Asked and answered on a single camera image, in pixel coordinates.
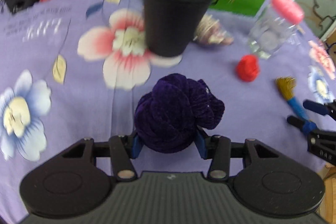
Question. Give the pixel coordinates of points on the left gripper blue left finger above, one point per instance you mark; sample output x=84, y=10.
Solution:
x=136, y=145

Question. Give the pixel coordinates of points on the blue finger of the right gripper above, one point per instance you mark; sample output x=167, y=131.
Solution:
x=305, y=126
x=319, y=108

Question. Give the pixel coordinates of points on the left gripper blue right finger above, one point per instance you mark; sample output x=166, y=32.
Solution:
x=202, y=143

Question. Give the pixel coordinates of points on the dark purple velvet scrunchie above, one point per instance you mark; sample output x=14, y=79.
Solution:
x=167, y=118

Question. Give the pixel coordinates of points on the yellow bristle blue brush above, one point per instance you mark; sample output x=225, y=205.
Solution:
x=285, y=86

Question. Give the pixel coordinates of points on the red yarn ball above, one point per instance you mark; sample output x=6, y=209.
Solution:
x=248, y=68

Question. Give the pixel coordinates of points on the pink lid glass jar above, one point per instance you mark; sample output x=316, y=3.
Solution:
x=276, y=24

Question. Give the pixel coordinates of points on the purple floral bedsheet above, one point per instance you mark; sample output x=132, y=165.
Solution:
x=71, y=100

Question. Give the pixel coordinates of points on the black coffee cup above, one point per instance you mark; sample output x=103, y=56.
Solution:
x=171, y=24

